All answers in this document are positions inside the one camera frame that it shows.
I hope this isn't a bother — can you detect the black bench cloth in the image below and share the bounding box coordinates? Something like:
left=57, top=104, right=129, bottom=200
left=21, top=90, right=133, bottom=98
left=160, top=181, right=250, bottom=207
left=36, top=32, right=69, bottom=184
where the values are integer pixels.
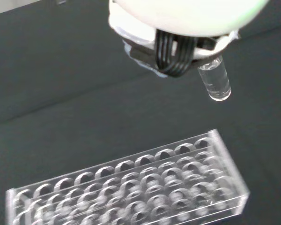
left=0, top=0, right=281, bottom=225

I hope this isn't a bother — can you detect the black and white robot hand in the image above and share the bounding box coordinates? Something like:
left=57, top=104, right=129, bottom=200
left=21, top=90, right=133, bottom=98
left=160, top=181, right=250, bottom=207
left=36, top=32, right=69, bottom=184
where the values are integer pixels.
left=107, top=0, right=270, bottom=79

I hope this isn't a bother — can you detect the clear acrylic test tube rack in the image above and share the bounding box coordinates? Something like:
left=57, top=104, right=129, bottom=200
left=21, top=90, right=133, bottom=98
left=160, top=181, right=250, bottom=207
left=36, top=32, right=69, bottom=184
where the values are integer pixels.
left=5, top=128, right=251, bottom=225

